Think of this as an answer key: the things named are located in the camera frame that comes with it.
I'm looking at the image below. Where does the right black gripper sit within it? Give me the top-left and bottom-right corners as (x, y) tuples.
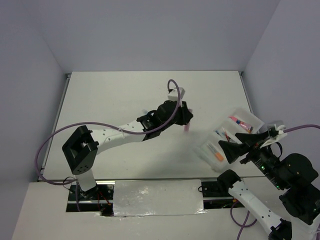
(217, 128), (287, 187)

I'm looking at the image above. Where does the purple highlighter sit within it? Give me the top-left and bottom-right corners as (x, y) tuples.
(184, 108), (193, 133)

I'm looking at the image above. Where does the red gel pen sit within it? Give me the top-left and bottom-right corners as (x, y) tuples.
(222, 128), (231, 142)

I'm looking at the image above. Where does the orange highlighter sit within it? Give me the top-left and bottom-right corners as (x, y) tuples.
(207, 143), (224, 162)

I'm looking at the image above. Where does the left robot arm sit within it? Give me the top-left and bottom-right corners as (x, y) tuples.
(62, 100), (193, 200)

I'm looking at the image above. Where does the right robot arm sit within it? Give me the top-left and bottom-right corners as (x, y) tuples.
(217, 129), (320, 240)

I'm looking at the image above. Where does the clear plastic organizer tray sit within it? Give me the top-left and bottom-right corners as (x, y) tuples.
(193, 107), (265, 173)

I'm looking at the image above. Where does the silver foil tape sheet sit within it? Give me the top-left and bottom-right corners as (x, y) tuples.
(113, 179), (207, 217)

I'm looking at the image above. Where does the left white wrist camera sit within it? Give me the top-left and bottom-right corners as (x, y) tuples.
(167, 87), (186, 101)

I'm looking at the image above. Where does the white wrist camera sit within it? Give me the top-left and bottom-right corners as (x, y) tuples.
(167, 87), (186, 101)
(260, 120), (288, 148)

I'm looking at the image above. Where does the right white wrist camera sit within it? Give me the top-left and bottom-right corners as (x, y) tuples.
(260, 120), (288, 148)

